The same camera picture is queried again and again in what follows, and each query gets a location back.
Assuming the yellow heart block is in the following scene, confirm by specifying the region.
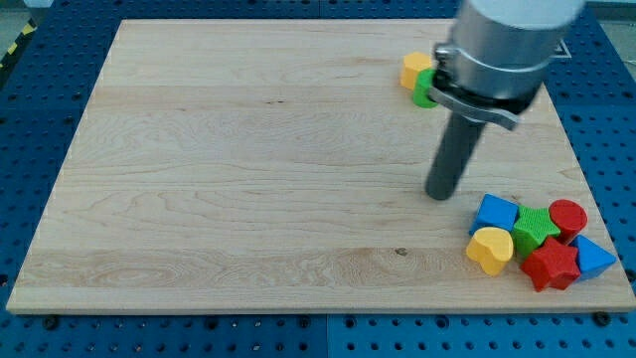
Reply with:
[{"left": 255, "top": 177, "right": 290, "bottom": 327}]
[{"left": 465, "top": 227, "right": 514, "bottom": 276}]

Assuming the yellow hexagon block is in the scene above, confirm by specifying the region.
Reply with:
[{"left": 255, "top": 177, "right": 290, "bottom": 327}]
[{"left": 399, "top": 52, "right": 432, "bottom": 90}]

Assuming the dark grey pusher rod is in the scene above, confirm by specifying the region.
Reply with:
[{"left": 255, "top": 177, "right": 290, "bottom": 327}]
[{"left": 424, "top": 112, "right": 486, "bottom": 201}]

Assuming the green circle block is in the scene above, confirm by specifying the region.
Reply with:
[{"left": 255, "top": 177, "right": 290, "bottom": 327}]
[{"left": 412, "top": 69, "right": 437, "bottom": 108}]

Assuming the wooden board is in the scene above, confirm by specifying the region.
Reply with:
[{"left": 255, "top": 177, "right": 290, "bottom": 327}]
[{"left": 7, "top": 20, "right": 635, "bottom": 315}]

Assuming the red cylinder block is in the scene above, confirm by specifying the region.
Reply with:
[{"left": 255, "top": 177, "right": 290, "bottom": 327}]
[{"left": 549, "top": 199, "right": 588, "bottom": 245}]

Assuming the blue cube block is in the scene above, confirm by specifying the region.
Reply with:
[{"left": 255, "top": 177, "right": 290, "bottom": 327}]
[{"left": 468, "top": 193, "right": 519, "bottom": 235}]

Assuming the blue triangle block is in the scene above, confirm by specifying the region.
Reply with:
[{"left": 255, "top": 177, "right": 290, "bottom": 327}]
[{"left": 570, "top": 235, "right": 617, "bottom": 281}]

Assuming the green star block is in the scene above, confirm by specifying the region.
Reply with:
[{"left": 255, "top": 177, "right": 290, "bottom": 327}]
[{"left": 511, "top": 205, "right": 560, "bottom": 261}]

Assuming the red star block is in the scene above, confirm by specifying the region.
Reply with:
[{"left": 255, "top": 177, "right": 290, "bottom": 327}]
[{"left": 520, "top": 237, "right": 581, "bottom": 292}]

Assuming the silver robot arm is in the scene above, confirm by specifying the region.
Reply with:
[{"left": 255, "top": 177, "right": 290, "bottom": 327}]
[{"left": 428, "top": 0, "right": 585, "bottom": 130}]

